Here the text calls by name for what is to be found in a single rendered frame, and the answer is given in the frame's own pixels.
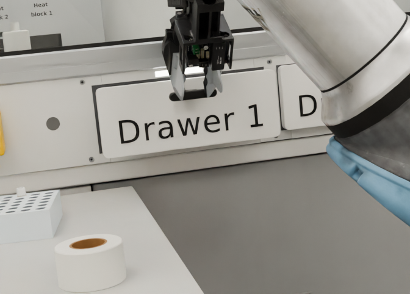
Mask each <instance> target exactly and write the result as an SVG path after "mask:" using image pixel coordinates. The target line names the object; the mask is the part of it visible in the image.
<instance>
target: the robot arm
mask: <svg viewBox="0 0 410 294"><path fill-rule="evenodd" d="M237 1H238V2H239V3H240V4H241V5H242V7H243V8H244V9H245V10H246V11H247V12H248V13H249V14H250V15H251V16H252V17H253V18H254V19H255V20H256V22H257V23H258V24H259V25H260V26H261V27H262V28H263V29H264V30H265V31H266V33H268V34H269V36H271V38H272V39H273V40H274V41H275V42H276V43H277V44H278V45H279V46H280V48H281V49H282V50H283V51H284V52H285V53H286V54H287V55H288V56H289V57H290V58H291V59H292V60H293V61H294V62H295V64H296V65H297V66H298V67H299V68H300V69H301V70H302V72H303V73H304V74H305V75H306V76H307V77H308V78H309V79H310V80H311V81H312V82H313V83H314V84H315V85H316V87H317V88H318V89H319V90H320V91H321V94H322V112H321V119H322V122H323V123H324V124H325V125H326V126H327V127H328V129H329V130H330V131H331V132H332V133H333V134H334V135H333V136H332V137H331V138H330V139H329V143H328V144H327V146H326V152H327V154H328V155H329V156H330V158H331V159H332V160H333V161H334V162H335V163H336V164H337V165H338V166H339V167H340V168H341V169H342V170H343V171H344V172H345V173H346V174H347V175H349V177H351V178H352V179H353V180H354V181H356V182H357V183H358V185H359V186H360V187H362V188H363V189H364V190H365V191H366V192H367V193H368V194H369V195H370V196H372V197H373V198H374V199H376V200H377V201H378V202H379V203H380V204H381V205H383V206H384V207H385V208H386V209H387V210H389V211H390V212H391V213H393V214H394V215H395V216H396V217H398V218H399V219H400V220H401V221H403V222H404V223H406V224H407V225H408V226H410V16H409V15H407V14H405V12H404V11H402V9H401V8H400V7H399V6H398V5H397V3H396V2H395V1H394V0H237ZM167 3H168V7H175V9H181V10H182V11H175V16H173V17H172V18H171V19H170V23H171V27H170V29H166V30H165V37H164V40H163V42H162V55H163V57H164V61H165V64H166V67H167V71H168V74H169V77H170V80H171V84H172V86H173V90H174V92H175V93H176V95H177V97H178V98H179V99H180V100H181V101H183V100H184V95H185V88H184V82H185V80H186V76H185V69H186V68H187V67H190V68H191V67H193V66H199V68H204V70H203V71H204V74H205V78H204V81H203V85H204V92H205V96H206V98H209V96H210V95H211V94H212V93H213V91H214V90H215V88H217V89H218V91H219V92H220V93H222V92H223V83H222V80H221V73H222V71H223V69H224V66H225V64H226V63H227V64H228V67H229V69H232V55H233V47H234V37H233V35H232V33H231V30H230V28H229V26H228V24H227V22H226V19H225V17H224V14H223V13H221V11H224V7H225V2H224V0H167ZM230 45H231V49H230V56H229V47H230Z"/></svg>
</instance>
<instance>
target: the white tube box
mask: <svg viewBox="0 0 410 294"><path fill-rule="evenodd" d="M62 215H63V213H62V204H61V199H60V190H50V191H43V192H33V193H27V194H26V196H23V197H17V194H16V195H5V196H0V244H6V243H16V242H26V241H32V240H43V239H48V238H53V237H54V234H55V233H56V230H57V227H58V225H59V223H60V220H61V218H62Z"/></svg>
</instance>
